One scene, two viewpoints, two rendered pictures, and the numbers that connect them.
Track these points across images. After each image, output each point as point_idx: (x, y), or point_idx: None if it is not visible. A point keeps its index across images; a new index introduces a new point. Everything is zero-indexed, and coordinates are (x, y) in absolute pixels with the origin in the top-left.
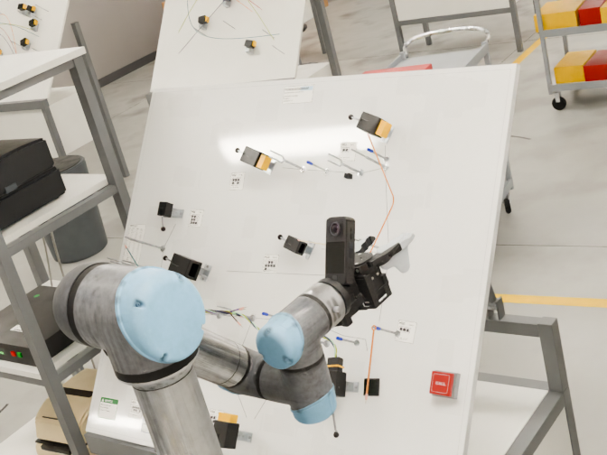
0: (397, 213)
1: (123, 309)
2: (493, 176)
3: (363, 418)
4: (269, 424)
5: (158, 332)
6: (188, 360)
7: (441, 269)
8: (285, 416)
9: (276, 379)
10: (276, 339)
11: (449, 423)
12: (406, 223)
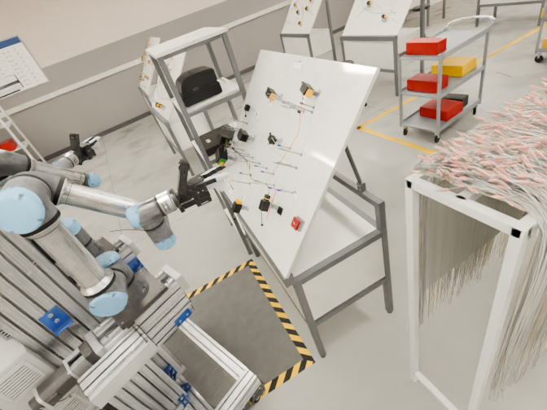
0: (308, 137)
1: None
2: (345, 132)
3: (274, 221)
4: (253, 207)
5: (5, 222)
6: (37, 232)
7: (313, 171)
8: (257, 207)
9: None
10: (126, 217)
11: (295, 240)
12: (310, 143)
